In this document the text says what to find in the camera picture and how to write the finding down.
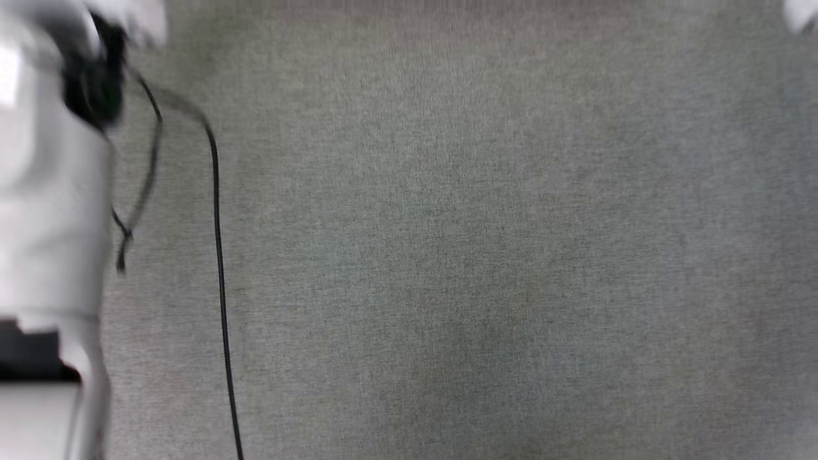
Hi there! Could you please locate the grey fabric sofa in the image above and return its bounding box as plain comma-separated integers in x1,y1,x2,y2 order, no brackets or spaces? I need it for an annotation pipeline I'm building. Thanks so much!
0,0,818,460

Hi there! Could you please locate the short thin black cable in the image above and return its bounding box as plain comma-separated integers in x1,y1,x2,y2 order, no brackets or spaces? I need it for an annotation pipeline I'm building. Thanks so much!
112,64,164,275

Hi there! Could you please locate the long thin black cable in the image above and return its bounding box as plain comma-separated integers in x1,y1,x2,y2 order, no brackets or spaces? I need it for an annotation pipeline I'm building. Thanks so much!
131,67,245,460

